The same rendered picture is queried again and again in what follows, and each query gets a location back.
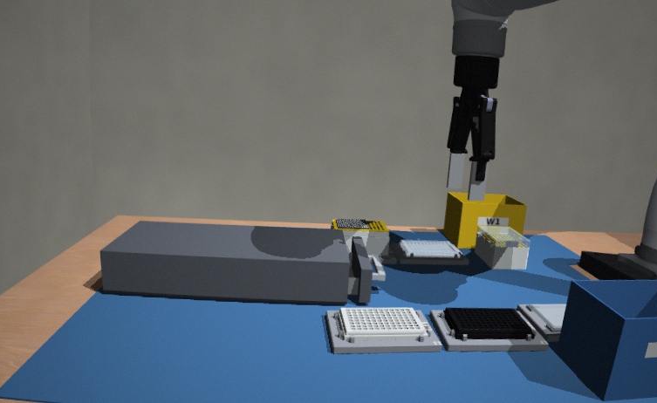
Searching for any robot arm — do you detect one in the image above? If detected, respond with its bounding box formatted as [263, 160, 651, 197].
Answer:
[451, 0, 657, 280]

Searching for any blue open-top bin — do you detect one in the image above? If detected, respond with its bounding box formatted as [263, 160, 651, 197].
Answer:
[557, 280, 657, 401]

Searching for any yellow open-top bin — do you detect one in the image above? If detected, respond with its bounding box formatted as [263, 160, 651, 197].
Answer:
[443, 192, 527, 249]

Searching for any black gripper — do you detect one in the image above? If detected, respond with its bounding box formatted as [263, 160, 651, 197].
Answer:
[447, 55, 500, 201]

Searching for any blue bench mat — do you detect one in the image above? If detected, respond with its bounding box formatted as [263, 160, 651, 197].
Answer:
[0, 235, 657, 403]

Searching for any grey drawer with white handle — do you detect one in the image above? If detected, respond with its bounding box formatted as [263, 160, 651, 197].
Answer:
[100, 221, 386, 304]

